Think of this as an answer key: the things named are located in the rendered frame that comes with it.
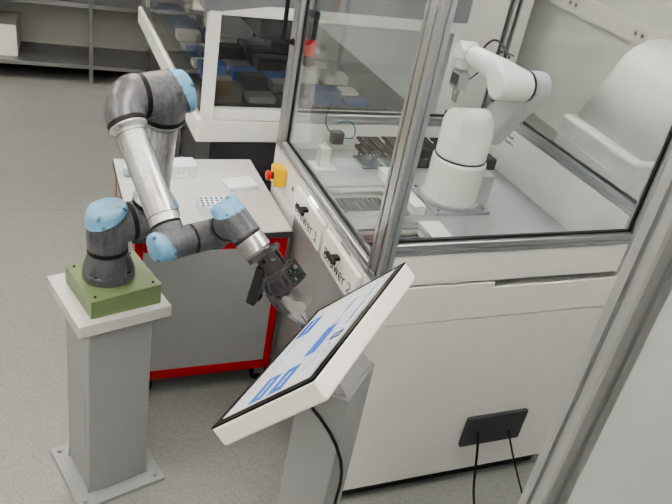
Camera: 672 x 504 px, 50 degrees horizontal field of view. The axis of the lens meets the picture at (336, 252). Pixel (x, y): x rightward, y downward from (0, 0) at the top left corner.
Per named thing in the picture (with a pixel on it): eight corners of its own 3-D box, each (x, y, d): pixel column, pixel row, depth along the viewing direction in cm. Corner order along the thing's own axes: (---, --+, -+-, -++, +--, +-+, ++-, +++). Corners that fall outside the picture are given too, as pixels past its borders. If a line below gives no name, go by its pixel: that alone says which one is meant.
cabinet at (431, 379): (324, 508, 255) (366, 330, 215) (250, 330, 335) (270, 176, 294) (542, 465, 292) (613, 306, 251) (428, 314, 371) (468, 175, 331)
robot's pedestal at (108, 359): (80, 513, 237) (76, 331, 199) (50, 451, 256) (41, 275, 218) (164, 479, 254) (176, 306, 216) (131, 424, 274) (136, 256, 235)
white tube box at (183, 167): (165, 178, 286) (165, 166, 283) (160, 169, 292) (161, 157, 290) (196, 177, 291) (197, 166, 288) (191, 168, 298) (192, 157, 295)
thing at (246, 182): (230, 192, 285) (230, 188, 285) (221, 182, 291) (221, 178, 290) (258, 188, 292) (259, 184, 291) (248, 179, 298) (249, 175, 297)
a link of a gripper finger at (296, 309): (313, 323, 172) (291, 292, 171) (297, 332, 175) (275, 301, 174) (319, 316, 175) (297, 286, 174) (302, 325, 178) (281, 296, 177)
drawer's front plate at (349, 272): (350, 306, 221) (357, 276, 216) (319, 256, 244) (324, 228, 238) (356, 305, 222) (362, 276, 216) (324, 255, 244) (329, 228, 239)
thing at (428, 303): (366, 328, 216) (375, 288, 208) (271, 176, 295) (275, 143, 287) (610, 304, 252) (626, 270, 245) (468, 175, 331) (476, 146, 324)
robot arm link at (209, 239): (179, 230, 182) (195, 217, 173) (218, 220, 188) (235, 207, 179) (190, 259, 181) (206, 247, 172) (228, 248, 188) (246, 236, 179)
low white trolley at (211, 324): (127, 401, 283) (132, 236, 245) (111, 308, 331) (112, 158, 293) (268, 384, 306) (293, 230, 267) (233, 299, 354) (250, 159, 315)
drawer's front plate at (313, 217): (317, 252, 245) (322, 224, 240) (291, 211, 268) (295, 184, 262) (322, 252, 246) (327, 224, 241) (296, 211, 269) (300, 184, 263)
